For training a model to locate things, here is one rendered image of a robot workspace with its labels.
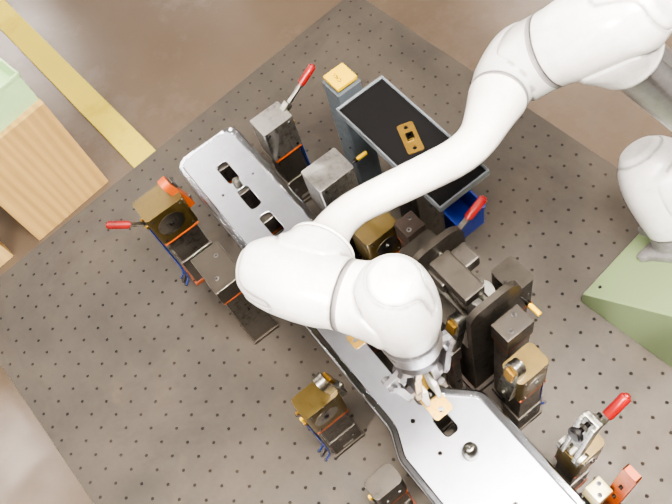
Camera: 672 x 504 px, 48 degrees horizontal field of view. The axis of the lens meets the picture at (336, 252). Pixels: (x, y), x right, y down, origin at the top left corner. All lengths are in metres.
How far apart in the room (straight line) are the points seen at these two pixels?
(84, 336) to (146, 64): 1.84
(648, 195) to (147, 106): 2.43
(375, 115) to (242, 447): 0.88
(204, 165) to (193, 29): 1.90
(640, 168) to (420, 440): 0.76
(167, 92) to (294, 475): 2.17
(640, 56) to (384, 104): 0.67
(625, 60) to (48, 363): 1.68
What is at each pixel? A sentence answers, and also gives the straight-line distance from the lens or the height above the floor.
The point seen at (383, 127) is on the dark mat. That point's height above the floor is 1.16.
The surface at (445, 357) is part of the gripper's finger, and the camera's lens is 1.20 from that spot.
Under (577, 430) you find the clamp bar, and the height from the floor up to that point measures 1.22.
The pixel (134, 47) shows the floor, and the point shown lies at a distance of 3.89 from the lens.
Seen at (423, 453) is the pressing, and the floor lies 1.00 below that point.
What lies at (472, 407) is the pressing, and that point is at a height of 1.00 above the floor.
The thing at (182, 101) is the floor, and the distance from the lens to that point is 3.55.
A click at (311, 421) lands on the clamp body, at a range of 1.60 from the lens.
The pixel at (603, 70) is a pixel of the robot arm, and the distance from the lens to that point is 1.29.
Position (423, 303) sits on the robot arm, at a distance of 0.92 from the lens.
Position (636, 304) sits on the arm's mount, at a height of 0.86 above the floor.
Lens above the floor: 2.53
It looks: 60 degrees down
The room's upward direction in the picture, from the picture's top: 22 degrees counter-clockwise
